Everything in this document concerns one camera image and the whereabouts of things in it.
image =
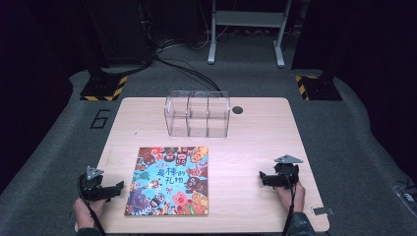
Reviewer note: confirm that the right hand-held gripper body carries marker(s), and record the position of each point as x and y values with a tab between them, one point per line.
287	175

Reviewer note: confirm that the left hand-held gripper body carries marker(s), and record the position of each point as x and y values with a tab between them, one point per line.
91	188

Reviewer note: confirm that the colourful animal picture book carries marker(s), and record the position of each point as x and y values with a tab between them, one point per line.
167	183

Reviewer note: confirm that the clear acrylic organizer box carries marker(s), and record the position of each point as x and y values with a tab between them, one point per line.
196	114

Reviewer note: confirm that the person's right hand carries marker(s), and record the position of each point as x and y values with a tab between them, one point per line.
294	198

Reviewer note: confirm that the person's left hand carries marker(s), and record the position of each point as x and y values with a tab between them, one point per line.
86	213

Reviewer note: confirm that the black stand with striped base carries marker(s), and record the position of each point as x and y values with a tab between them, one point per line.
319	88
105	88

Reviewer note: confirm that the clear plastic item on floor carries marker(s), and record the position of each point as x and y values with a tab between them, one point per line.
406	196

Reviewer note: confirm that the grey metal desk leg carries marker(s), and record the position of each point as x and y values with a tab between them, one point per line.
249	19

